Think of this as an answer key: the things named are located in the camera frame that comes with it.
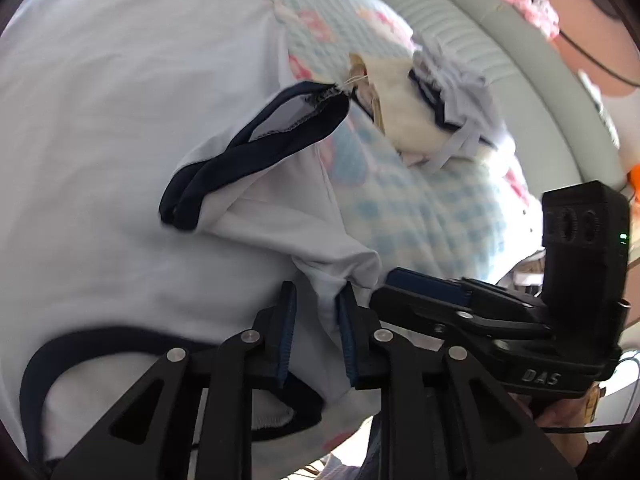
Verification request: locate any black cable on floor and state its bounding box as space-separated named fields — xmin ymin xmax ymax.
xmin=519 ymin=0 xmax=640 ymax=89

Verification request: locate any operator right hand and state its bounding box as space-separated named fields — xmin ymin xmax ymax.
xmin=514 ymin=393 xmax=591 ymax=466

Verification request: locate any Hello Kitty checkered blanket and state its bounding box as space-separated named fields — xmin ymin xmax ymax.
xmin=64 ymin=0 xmax=547 ymax=480

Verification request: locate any padded green headboard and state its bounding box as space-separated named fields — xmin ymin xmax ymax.
xmin=382 ymin=0 xmax=627 ymax=196

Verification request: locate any white shirt navy trim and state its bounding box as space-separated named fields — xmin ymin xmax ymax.
xmin=1 ymin=0 xmax=381 ymax=467

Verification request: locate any orange ball toy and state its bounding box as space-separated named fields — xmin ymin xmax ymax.
xmin=627 ymin=164 xmax=640 ymax=196

